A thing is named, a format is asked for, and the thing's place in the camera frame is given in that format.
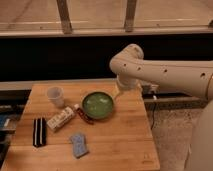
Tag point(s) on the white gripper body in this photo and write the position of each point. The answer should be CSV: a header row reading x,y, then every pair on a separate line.
x,y
123,84

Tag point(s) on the black white-striped eraser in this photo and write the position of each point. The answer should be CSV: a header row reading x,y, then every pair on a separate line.
x,y
39,132

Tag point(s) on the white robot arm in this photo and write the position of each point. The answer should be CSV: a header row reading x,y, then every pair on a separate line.
x,y
194,78

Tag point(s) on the green bowl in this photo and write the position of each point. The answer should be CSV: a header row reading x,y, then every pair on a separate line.
x,y
98,105

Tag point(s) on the red marker pen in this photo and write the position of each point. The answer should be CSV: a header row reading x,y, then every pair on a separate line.
x,y
83,116

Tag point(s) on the clear plastic cup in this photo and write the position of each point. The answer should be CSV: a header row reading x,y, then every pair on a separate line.
x,y
55,96

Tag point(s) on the white rectangular box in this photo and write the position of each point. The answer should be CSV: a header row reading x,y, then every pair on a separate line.
x,y
58,120

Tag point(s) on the blue sponge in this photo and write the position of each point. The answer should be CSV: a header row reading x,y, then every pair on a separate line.
x,y
79,145

